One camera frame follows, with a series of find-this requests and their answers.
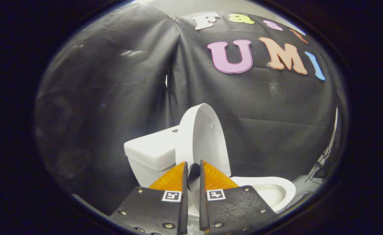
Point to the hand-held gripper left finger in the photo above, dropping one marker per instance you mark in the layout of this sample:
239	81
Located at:
152	209

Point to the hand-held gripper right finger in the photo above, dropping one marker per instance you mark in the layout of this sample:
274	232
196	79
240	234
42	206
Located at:
237	209

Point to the white toilet lid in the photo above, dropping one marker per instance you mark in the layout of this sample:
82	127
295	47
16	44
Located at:
202	137

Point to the white toilet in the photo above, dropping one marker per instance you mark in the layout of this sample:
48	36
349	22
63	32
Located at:
152	163

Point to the white toilet seat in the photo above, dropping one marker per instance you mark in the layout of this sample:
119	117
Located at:
278	182

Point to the white toilet tank cover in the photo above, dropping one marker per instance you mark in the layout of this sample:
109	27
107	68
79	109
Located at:
152	147

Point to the black backdrop cloth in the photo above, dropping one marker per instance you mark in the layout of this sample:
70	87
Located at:
113	98

